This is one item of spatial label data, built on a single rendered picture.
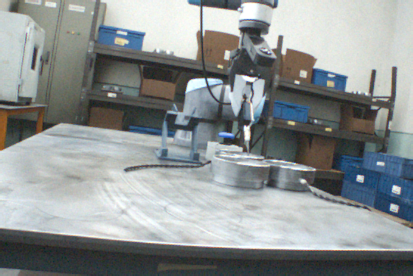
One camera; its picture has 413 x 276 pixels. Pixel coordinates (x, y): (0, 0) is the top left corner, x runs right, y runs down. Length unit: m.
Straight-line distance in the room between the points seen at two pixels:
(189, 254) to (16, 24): 2.64
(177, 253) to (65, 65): 4.23
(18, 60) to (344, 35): 4.49
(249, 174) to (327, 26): 5.13
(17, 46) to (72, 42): 1.75
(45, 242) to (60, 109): 4.19
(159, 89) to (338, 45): 2.83
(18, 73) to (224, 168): 2.33
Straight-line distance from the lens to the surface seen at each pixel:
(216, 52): 4.38
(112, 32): 4.25
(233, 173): 0.63
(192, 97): 1.24
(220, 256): 0.34
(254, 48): 0.78
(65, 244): 0.32
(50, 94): 4.51
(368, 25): 6.14
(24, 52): 2.85
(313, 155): 4.92
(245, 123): 0.82
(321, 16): 5.67
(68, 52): 4.51
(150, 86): 4.18
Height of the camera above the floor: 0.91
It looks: 4 degrees down
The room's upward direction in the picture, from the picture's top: 9 degrees clockwise
